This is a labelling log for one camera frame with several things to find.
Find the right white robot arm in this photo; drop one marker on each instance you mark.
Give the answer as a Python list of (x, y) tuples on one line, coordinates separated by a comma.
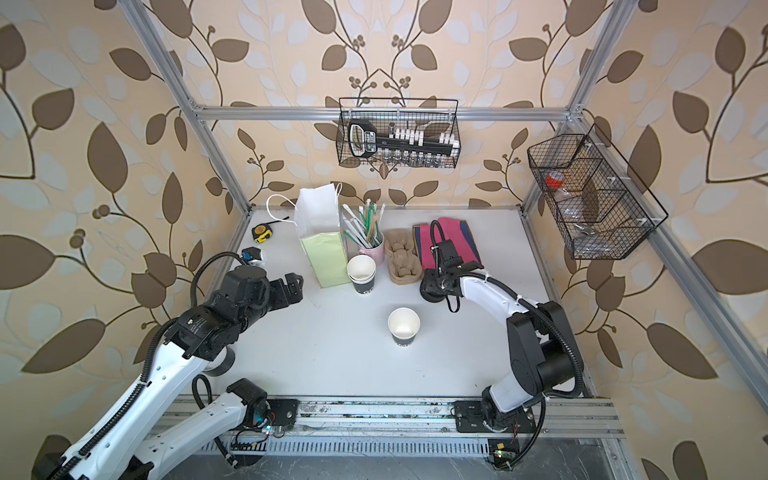
[(544, 358)]

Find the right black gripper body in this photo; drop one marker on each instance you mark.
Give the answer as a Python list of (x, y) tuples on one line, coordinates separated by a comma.
[(433, 272)]

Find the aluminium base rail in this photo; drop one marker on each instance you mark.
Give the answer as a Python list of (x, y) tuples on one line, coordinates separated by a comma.
[(420, 426)]

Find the black tool in basket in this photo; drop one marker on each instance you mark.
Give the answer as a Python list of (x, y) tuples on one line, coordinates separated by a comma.
[(362, 138)]

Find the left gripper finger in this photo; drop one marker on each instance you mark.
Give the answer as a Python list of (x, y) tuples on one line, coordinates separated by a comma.
[(281, 301), (294, 283)]

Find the back black wire basket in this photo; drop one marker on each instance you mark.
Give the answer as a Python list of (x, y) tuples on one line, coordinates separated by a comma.
[(411, 132)]

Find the stacked pulp carriers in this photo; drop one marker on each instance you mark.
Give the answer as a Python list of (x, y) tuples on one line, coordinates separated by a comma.
[(403, 263)]

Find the pink cup with straws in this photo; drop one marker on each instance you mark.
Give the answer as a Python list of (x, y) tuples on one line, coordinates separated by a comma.
[(362, 227)]

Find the black paper cups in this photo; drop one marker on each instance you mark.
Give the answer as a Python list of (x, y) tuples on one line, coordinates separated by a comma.
[(361, 271)]

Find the yellow black tape measure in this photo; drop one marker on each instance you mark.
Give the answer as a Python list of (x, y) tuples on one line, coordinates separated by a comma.
[(263, 231)]

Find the black coffee cup lids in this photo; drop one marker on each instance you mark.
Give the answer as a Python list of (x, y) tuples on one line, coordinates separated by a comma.
[(432, 292)]

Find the red capped plastic bottle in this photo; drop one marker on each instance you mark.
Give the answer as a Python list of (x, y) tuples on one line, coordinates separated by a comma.
[(555, 182)]

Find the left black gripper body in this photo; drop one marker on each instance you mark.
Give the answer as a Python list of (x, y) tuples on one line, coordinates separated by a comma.
[(266, 296)]

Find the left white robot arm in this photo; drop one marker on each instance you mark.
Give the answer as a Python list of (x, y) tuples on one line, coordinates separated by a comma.
[(119, 445)]

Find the cardboard tray with napkins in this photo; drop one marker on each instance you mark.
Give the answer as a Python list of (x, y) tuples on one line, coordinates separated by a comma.
[(458, 231)]

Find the side black wire basket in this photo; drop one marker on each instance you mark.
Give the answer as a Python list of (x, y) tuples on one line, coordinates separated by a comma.
[(609, 210)]

